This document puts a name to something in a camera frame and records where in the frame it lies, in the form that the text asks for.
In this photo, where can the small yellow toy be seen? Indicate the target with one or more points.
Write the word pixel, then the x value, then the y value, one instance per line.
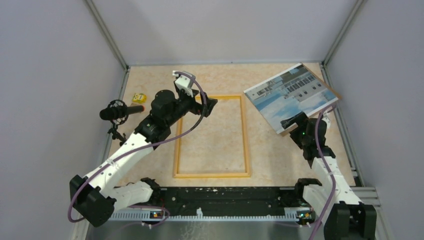
pixel 139 98

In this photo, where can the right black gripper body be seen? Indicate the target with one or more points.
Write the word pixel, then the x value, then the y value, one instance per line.
pixel 299 134

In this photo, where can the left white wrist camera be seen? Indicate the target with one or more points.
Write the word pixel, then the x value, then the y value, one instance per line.
pixel 184 81

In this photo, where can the wooden picture frame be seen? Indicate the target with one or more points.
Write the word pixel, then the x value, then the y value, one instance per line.
pixel 246 152

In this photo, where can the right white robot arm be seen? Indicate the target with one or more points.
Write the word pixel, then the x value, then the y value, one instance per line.
pixel 338 209

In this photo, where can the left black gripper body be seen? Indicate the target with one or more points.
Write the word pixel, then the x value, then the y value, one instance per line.
pixel 185 103

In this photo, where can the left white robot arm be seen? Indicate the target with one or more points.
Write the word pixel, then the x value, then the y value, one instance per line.
pixel 96 195

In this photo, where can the printed building photo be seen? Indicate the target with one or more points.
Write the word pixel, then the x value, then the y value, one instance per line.
pixel 280 98

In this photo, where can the black microphone on stand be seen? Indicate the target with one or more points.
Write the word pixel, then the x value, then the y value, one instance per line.
pixel 117 112

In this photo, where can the brown backing board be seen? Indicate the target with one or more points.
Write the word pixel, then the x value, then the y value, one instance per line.
pixel 305 91

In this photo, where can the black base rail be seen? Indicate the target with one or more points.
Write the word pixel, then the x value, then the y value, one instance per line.
pixel 227 201

